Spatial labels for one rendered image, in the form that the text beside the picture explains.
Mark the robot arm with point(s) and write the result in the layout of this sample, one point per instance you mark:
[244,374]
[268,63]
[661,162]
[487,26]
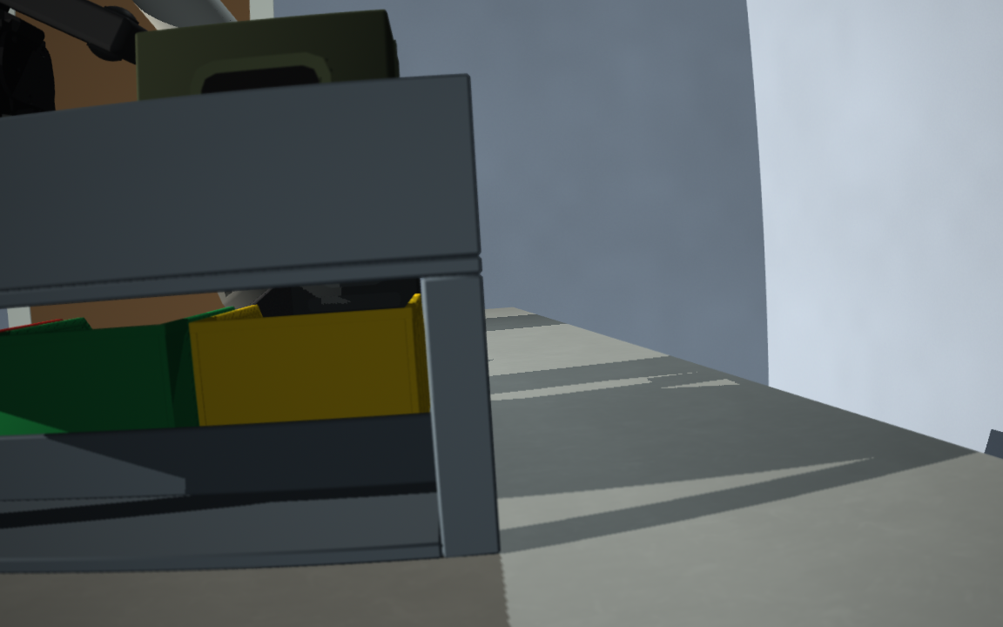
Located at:
[110,34]

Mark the dark grey metal shelf rack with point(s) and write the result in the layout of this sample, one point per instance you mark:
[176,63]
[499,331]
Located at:
[288,186]

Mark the yellow open bin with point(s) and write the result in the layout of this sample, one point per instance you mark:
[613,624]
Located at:
[254,369]

